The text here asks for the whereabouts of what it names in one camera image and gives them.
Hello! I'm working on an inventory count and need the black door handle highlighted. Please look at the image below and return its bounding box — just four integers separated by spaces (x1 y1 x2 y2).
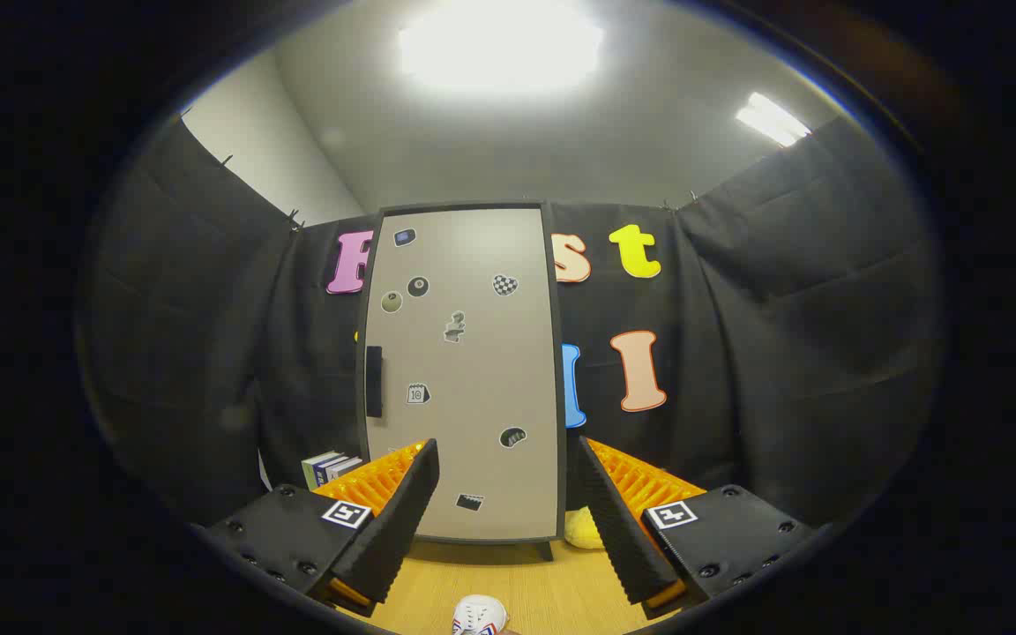
366 346 384 418

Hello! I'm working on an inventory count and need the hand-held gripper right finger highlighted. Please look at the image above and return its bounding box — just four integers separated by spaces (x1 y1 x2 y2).
577 435 818 620

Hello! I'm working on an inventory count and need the black backdrop cloth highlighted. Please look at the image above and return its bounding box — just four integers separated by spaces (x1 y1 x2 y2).
89 115 941 530

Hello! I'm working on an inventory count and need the white canvas shoe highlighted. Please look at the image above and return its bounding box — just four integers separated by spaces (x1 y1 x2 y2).
452 594 509 635

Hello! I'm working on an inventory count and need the grey shoe cabinet door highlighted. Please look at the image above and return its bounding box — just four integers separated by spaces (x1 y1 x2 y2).
364 209 559 541

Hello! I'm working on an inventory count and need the large ceiling light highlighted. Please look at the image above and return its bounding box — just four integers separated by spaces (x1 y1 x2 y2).
398 4 606 93

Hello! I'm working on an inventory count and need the grey shoe cabinet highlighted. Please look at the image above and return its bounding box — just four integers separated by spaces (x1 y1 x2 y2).
356 201 569 562

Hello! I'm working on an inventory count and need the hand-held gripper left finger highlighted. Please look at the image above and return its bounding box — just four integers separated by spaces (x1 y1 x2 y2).
195 438 440 618

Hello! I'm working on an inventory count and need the narrow ceiling light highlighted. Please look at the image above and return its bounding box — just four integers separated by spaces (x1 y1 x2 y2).
735 92 813 148

